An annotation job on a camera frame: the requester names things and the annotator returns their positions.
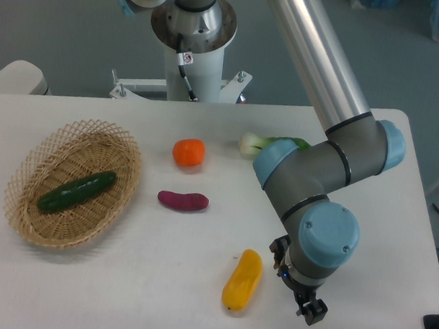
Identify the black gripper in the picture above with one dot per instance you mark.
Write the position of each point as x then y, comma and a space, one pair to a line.
313, 310

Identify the green cucumber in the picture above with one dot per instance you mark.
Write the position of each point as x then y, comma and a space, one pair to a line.
76, 192

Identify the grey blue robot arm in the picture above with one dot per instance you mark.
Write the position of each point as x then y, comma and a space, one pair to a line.
320, 235

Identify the woven wicker basket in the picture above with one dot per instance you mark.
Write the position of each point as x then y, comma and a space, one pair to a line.
72, 152

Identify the yellow pepper toy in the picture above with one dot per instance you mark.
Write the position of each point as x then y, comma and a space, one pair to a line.
242, 284

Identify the purple sweet potato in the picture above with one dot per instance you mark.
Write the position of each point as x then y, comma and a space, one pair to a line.
183, 202

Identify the green bok choy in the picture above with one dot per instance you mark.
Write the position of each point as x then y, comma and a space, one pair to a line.
251, 144

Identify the orange tomato toy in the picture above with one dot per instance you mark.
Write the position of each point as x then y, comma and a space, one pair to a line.
189, 152

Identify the white chair top left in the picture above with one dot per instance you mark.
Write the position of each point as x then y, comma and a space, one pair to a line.
23, 77

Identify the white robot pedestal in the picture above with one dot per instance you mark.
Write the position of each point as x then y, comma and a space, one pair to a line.
194, 45

